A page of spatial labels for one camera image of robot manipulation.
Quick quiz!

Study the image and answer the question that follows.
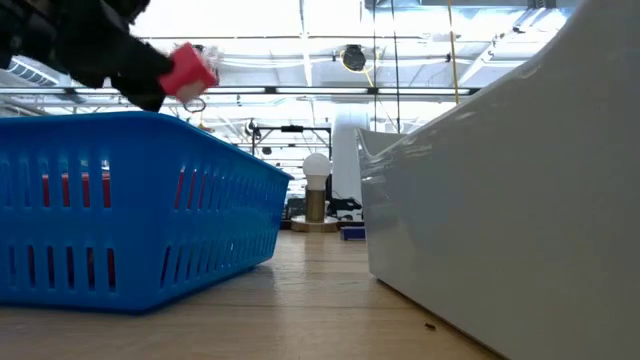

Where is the white bulb brass lamp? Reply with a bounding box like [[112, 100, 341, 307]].
[[290, 152, 342, 234]]

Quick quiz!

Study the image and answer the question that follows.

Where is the white plastic bin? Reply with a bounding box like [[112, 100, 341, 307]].
[[355, 0, 640, 360]]

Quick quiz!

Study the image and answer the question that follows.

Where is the blue slotted plastic basket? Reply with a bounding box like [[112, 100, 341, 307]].
[[0, 110, 295, 316]]

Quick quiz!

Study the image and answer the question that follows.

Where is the long black rail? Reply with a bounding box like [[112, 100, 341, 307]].
[[0, 85, 482, 97]]

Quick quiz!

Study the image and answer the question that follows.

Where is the white round pillar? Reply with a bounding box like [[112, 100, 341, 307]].
[[331, 107, 370, 221]]

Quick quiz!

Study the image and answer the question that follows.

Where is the thick yellow cable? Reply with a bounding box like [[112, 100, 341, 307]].
[[446, 0, 461, 106]]

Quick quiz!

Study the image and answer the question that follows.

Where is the red USB charger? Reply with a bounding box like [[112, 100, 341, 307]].
[[27, 169, 117, 292], [158, 41, 221, 104], [174, 167, 209, 211]]

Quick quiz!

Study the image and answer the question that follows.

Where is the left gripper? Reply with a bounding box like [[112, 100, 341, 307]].
[[0, 0, 174, 113]]

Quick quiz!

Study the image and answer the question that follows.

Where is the black cable reel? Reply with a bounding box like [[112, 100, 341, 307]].
[[341, 43, 368, 73]]

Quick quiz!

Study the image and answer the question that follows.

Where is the black gantry frame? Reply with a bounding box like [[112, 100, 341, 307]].
[[249, 124, 334, 161]]

